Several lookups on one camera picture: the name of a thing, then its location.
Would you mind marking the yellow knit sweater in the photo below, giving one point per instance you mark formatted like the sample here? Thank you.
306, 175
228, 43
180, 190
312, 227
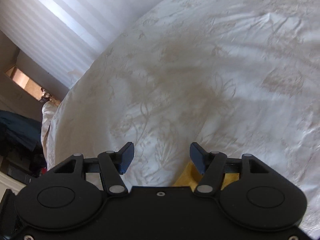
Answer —
186, 178

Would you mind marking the dark clothing pile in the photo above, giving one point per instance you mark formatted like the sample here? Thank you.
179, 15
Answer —
17, 135

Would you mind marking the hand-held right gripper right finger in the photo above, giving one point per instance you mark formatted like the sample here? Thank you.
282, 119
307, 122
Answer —
197, 157

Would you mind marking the white curtain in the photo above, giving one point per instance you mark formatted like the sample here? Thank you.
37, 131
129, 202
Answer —
62, 30

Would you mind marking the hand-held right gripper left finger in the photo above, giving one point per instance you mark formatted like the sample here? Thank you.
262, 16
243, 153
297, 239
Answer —
126, 157

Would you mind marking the white floral bedspread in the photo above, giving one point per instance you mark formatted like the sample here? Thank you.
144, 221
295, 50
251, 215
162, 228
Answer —
200, 67

